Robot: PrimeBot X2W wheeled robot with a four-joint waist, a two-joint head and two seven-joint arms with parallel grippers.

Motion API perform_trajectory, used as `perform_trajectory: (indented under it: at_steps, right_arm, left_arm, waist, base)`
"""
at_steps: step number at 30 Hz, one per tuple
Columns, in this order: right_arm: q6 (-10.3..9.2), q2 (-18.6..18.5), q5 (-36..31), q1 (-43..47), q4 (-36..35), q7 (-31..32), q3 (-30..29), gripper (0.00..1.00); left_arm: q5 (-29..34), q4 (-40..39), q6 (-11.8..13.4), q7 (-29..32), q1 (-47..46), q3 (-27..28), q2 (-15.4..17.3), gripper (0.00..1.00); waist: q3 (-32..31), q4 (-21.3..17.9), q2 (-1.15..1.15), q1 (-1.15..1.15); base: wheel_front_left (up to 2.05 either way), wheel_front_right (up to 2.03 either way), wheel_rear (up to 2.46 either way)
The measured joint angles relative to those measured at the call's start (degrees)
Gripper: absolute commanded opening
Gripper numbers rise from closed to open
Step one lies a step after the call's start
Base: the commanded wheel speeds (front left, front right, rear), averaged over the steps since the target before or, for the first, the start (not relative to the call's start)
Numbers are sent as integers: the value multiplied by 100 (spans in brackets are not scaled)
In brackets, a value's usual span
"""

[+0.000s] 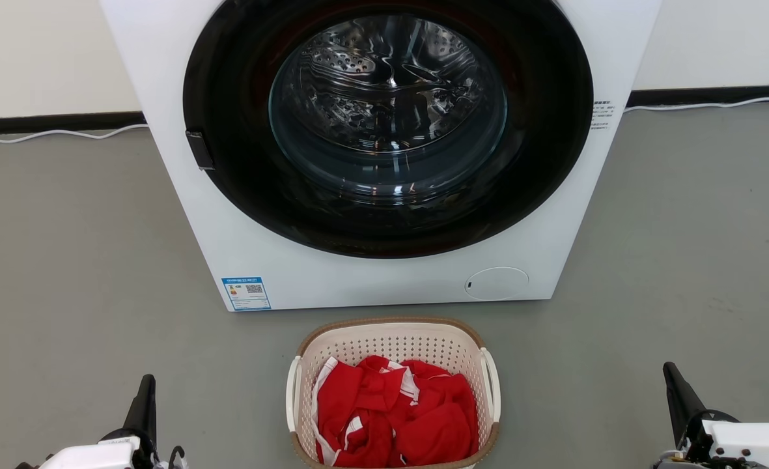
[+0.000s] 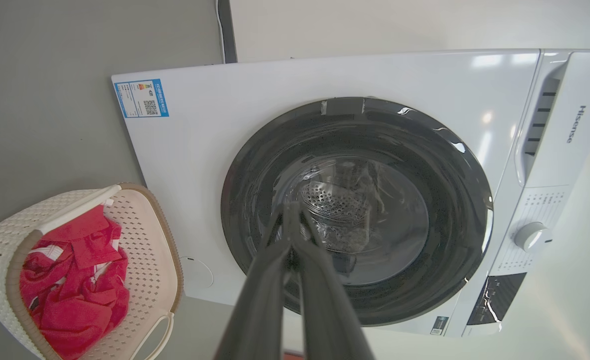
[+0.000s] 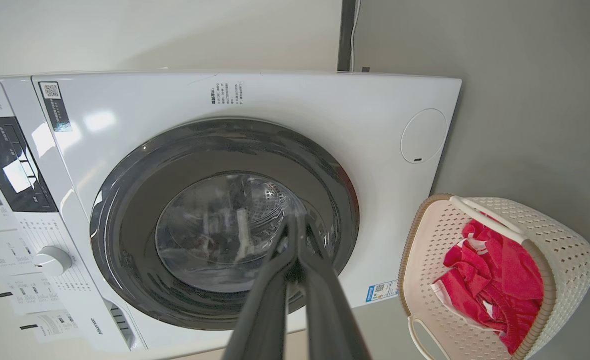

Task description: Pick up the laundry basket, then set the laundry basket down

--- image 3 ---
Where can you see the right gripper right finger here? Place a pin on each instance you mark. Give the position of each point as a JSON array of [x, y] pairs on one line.
[[329, 315]]

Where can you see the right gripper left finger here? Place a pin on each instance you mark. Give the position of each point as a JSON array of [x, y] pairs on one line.
[[267, 305]]

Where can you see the cream perforated laundry basket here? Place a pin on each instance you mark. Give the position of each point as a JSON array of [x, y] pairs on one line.
[[564, 250]]

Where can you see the blue energy label sticker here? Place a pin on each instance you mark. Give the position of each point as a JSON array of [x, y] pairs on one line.
[[382, 291]]

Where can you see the dark round washer door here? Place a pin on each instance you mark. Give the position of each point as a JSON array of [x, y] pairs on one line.
[[125, 225]]

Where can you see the red and white garment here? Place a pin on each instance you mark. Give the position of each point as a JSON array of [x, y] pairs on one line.
[[504, 280]]

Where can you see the round white filter cover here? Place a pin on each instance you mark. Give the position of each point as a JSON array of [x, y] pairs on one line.
[[423, 135]]

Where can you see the white front-load washing machine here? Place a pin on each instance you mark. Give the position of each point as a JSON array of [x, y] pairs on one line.
[[324, 110]]

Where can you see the printed paper sheet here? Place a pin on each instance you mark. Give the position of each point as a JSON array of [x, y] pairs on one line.
[[2, 255], [32, 294], [55, 326]]

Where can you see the small warning text label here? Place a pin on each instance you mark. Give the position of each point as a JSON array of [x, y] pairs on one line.
[[227, 93]]

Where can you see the white washer control knob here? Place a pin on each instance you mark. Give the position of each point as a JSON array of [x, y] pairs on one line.
[[52, 261]]

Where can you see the black QR label sticker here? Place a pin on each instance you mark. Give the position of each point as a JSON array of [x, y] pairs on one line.
[[55, 107]]

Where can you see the black washer display panel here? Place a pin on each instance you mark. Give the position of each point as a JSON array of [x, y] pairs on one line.
[[10, 165]]

